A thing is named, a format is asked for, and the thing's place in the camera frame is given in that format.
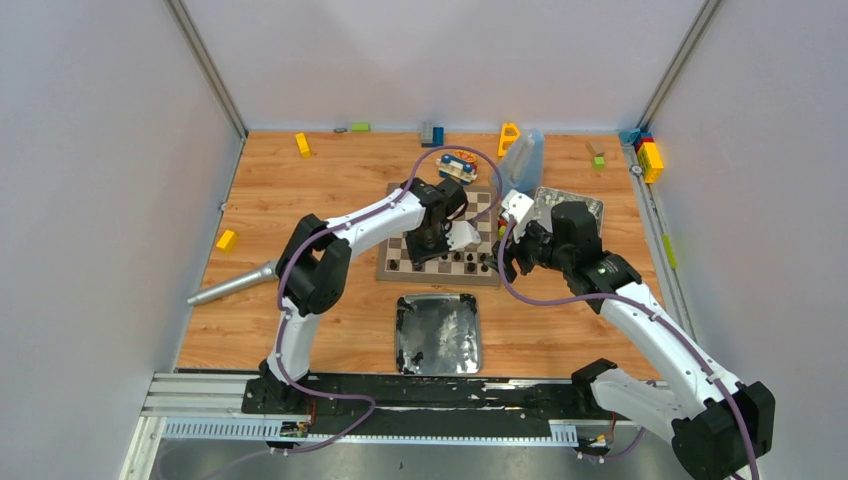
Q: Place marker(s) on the yellow block far left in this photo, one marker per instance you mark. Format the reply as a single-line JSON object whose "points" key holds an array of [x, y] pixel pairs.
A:
{"points": [[303, 145]]}

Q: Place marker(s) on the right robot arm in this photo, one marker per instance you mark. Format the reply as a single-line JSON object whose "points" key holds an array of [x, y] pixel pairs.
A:
{"points": [[716, 424]]}

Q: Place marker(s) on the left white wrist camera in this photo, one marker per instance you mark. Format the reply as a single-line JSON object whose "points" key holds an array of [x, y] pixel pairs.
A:
{"points": [[462, 234]]}

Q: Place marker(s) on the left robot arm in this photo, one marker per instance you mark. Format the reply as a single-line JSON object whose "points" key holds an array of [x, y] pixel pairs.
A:
{"points": [[313, 272]]}

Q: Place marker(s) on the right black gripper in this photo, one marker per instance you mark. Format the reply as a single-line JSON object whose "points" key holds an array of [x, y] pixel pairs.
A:
{"points": [[517, 250]]}

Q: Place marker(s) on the silver tray white pieces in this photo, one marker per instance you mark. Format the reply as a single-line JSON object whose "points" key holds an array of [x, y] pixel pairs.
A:
{"points": [[546, 198]]}

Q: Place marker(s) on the yellow red blue brick stack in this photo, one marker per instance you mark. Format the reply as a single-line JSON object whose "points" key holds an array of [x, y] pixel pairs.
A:
{"points": [[647, 153]]}

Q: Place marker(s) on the grey cylinder tube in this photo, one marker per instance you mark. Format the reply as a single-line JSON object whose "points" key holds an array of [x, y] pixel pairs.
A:
{"points": [[263, 274]]}

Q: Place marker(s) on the colourful toy car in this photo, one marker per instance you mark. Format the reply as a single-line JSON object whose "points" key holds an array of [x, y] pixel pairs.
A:
{"points": [[459, 165]]}

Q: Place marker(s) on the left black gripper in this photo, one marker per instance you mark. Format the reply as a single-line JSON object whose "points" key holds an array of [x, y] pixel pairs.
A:
{"points": [[427, 244]]}

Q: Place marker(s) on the wooden brown block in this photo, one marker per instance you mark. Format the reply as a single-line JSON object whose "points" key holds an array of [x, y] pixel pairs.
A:
{"points": [[595, 148]]}

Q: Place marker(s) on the translucent blue plastic container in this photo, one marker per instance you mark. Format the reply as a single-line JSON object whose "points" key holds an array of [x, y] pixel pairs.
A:
{"points": [[522, 167]]}

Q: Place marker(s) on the silver tray black pieces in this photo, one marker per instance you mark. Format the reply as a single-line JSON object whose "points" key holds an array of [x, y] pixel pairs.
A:
{"points": [[438, 334]]}

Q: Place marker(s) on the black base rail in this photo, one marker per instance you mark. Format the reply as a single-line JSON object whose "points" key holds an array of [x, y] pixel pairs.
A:
{"points": [[416, 408]]}

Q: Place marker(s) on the yellow block left edge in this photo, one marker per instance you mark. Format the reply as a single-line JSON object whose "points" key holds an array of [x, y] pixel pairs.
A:
{"points": [[227, 241]]}

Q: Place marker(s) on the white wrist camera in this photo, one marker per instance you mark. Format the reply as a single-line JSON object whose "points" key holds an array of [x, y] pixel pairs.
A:
{"points": [[519, 208], [462, 234]]}

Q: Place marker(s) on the wooden chessboard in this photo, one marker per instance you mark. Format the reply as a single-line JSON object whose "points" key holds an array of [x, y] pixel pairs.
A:
{"points": [[472, 204]]}

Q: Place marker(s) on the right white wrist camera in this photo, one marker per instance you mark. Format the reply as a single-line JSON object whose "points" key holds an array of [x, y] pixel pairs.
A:
{"points": [[519, 208]]}

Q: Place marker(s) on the yellow triangular frame toy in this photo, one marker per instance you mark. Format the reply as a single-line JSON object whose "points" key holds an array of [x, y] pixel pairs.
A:
{"points": [[509, 134]]}

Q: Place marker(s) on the blue grey block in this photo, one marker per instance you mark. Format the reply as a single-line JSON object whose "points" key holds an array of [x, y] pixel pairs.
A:
{"points": [[431, 135]]}

